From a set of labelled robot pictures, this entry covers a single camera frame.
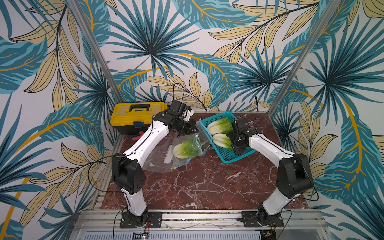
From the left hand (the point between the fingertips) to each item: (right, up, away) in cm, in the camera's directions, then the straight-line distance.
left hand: (198, 132), depth 78 cm
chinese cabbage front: (-7, -10, +9) cm, 15 cm away
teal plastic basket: (+19, -16, +19) cm, 31 cm away
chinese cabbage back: (+17, +4, +22) cm, 28 cm away
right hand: (+20, -6, +15) cm, 25 cm away
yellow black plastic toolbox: (-39, +8, +16) cm, 43 cm away
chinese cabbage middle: (+16, -6, +16) cm, 23 cm away
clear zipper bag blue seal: (-21, -18, +14) cm, 31 cm away
